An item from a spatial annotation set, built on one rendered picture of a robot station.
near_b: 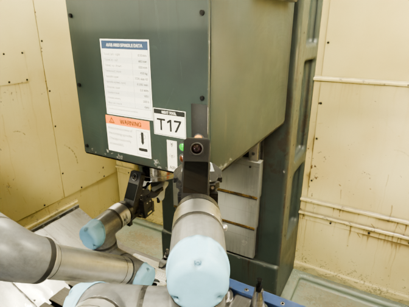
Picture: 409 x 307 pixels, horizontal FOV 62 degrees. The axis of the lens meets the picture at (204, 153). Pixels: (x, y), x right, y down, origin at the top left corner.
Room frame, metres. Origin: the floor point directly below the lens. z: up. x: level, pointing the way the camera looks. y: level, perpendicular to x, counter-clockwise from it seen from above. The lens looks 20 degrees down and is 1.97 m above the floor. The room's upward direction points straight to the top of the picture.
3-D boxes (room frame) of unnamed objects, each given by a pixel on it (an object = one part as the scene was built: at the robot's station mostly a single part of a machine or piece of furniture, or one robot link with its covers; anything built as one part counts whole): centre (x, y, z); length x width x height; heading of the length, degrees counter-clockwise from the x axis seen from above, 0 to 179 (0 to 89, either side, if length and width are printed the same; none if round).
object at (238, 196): (1.51, -0.04, 1.16); 0.48 x 0.05 x 0.51; 61
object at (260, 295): (0.75, -0.15, 1.26); 0.04 x 0.04 x 0.07
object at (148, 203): (1.00, 0.23, 1.41); 0.12 x 0.08 x 0.09; 152
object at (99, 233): (0.86, 0.31, 1.41); 0.11 x 0.08 x 0.09; 152
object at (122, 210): (0.93, 0.27, 1.42); 0.08 x 0.05 x 0.08; 62
